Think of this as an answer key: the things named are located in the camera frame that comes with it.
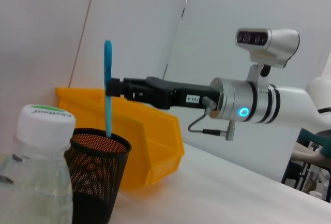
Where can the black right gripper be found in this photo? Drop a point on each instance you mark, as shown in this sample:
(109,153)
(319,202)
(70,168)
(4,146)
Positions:
(181,94)

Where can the blue scissors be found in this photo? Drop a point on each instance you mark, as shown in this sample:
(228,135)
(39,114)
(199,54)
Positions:
(108,61)

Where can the clear bottle green label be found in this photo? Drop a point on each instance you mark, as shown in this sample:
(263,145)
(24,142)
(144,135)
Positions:
(36,169)

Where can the black mesh pen holder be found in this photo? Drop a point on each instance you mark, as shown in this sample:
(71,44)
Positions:
(95,172)

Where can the yellow plastic bin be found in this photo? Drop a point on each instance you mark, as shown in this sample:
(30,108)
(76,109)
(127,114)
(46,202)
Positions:
(155,136)

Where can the teal office chair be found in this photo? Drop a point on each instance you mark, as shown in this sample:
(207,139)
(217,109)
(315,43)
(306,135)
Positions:
(310,154)

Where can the silver camera mount bracket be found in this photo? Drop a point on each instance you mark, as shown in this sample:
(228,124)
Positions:
(254,72)

